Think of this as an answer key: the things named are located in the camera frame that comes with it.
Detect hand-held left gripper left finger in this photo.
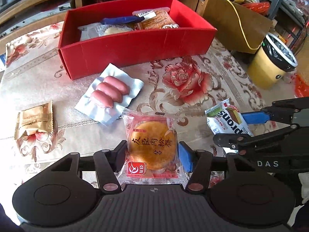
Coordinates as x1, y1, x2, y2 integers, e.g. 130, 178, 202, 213
45, 140, 127, 194

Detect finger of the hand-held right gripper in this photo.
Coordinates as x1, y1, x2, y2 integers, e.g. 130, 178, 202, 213
213, 123, 300, 150
241, 97, 309, 126

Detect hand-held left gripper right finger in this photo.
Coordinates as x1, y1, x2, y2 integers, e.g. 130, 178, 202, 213
178, 142, 251, 192

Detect white green biscuit packet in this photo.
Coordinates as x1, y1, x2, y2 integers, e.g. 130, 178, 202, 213
205, 98, 254, 137

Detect round pastry packet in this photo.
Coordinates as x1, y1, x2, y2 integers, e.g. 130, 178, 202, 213
116, 108, 190, 184

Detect red cardboard box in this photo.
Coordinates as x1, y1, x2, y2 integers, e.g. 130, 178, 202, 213
58, 0, 218, 81

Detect clear rice cracker packet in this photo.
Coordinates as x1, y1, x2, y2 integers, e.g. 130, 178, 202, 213
95, 24, 134, 37

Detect orange snack packet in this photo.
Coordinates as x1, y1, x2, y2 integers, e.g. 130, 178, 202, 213
132, 7, 179, 31

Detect floral tablecloth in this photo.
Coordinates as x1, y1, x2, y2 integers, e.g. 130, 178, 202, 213
0, 20, 297, 189

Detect yellow trash bin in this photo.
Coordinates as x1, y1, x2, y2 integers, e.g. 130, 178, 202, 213
247, 32, 298, 90

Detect red plastic bag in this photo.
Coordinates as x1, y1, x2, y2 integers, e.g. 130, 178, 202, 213
296, 75, 309, 97

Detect sausage packet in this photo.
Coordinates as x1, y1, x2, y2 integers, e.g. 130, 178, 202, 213
74, 63, 144, 126

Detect gold snack packet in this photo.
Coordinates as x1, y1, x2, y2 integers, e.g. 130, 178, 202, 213
14, 101, 54, 141

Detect brown cardboard box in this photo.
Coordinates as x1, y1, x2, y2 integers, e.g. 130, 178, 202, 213
202, 0, 278, 54

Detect orange plastic bag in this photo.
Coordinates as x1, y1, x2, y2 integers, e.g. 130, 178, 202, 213
241, 2, 270, 14

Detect black metal rack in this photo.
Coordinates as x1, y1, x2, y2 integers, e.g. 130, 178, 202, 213
273, 0, 309, 29

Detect dark blue snack packet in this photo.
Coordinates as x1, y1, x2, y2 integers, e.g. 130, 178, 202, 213
99, 16, 145, 25

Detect silver media player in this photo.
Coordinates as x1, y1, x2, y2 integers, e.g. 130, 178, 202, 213
0, 0, 75, 33

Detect yellow cable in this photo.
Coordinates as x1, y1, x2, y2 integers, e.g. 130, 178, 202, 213
212, 0, 262, 50

